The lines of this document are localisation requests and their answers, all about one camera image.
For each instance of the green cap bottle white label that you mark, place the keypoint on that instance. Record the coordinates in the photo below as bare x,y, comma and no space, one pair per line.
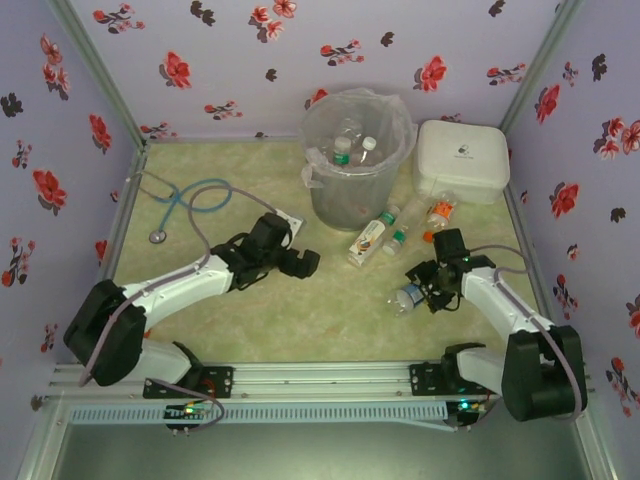
367,240

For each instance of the aluminium frame post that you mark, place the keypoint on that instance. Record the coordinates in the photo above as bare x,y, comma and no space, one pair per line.
100,75
540,55

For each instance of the white square lidded box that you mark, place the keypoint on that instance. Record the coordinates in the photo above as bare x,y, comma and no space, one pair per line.
465,150

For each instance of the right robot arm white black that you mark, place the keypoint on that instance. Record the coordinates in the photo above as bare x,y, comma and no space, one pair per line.
500,305

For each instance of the left controller circuit board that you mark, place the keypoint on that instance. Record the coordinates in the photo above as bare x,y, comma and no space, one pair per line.
187,411

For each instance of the orange label bottle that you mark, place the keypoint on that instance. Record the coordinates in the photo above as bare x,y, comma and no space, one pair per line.
441,211

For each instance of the right controller circuit board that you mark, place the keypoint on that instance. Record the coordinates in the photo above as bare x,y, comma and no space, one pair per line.
467,407

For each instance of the controller circuit board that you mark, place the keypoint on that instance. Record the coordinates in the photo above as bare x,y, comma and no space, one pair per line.
187,411
467,407

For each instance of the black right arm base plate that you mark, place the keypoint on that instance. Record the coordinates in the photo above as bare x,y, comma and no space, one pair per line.
425,380

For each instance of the blue tube stethoscope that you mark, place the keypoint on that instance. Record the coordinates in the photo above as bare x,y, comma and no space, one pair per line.
159,236

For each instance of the grey translucent plastic bin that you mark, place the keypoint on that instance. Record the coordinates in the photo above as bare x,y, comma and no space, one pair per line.
350,210

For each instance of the aluminium mounting rail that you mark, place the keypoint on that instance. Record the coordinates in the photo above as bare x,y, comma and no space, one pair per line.
320,380

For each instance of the small crushed bottle blue label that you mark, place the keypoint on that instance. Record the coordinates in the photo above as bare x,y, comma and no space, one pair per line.
407,300

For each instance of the clear plastic bin liner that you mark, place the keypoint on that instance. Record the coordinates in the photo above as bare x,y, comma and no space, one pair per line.
310,175

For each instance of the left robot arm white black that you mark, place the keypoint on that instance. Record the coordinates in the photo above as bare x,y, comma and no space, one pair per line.
175,285

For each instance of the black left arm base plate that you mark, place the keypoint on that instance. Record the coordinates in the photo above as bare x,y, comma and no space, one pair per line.
220,382

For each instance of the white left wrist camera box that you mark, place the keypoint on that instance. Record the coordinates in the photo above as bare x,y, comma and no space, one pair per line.
294,222

